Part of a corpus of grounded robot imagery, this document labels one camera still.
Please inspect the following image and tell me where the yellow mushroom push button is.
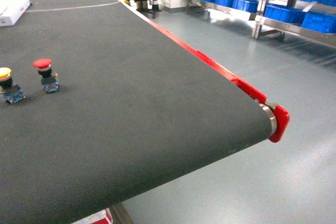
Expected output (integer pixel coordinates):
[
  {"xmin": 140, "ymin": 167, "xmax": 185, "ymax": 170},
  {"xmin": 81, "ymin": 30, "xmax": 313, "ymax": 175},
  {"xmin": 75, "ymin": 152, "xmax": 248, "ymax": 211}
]
[{"xmin": 1, "ymin": 67, "xmax": 26, "ymax": 104}]

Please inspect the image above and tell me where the red conveyor side rail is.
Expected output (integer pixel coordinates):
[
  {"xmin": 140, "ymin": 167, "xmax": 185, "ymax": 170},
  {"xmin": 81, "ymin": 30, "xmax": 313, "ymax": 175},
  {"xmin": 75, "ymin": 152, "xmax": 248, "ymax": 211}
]
[{"xmin": 86, "ymin": 0, "xmax": 291, "ymax": 143}]

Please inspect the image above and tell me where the flat white carton box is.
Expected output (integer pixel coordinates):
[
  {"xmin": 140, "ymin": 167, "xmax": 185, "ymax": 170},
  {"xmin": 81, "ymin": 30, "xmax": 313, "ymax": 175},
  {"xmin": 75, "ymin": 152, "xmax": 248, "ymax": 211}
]
[{"xmin": 1, "ymin": 0, "xmax": 30, "ymax": 27}]

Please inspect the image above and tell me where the red mushroom push button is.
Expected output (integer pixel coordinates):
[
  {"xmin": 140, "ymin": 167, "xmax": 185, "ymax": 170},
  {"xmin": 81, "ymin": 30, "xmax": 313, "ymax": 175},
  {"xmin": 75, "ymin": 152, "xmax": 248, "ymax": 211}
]
[{"xmin": 33, "ymin": 58, "xmax": 59, "ymax": 93}]

